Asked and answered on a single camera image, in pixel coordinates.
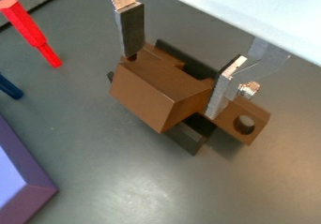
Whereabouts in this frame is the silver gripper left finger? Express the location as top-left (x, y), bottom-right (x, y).
top-left (111, 0), bottom-right (145, 59)

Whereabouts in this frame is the blue peg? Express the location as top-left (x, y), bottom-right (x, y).
top-left (0, 73), bottom-right (24, 99)

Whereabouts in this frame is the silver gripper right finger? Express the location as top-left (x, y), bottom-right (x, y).
top-left (204, 37), bottom-right (291, 120)

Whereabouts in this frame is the brown T-shaped block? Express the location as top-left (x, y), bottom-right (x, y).
top-left (109, 44), bottom-right (270, 144)

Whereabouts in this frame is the black angle bracket fixture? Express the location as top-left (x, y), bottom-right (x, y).
top-left (108, 40), bottom-right (215, 155)

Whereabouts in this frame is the red peg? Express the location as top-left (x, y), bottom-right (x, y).
top-left (0, 0), bottom-right (61, 67)

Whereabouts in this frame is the purple square base block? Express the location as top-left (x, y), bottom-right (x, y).
top-left (0, 115), bottom-right (57, 224)

